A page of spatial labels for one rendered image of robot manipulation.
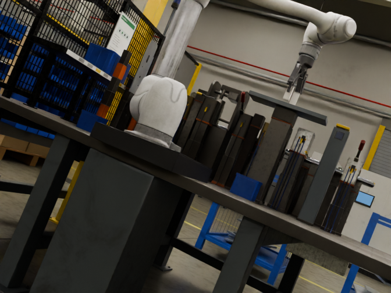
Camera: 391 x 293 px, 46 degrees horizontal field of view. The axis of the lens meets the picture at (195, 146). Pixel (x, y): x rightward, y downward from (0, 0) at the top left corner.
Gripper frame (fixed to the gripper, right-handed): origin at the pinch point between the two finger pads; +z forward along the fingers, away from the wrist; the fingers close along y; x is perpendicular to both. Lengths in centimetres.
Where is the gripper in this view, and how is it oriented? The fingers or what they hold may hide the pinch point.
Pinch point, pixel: (290, 98)
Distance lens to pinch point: 218.2
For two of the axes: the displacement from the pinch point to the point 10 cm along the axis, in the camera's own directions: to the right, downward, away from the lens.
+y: 4.5, 2.2, 8.7
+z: -3.8, 9.2, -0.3
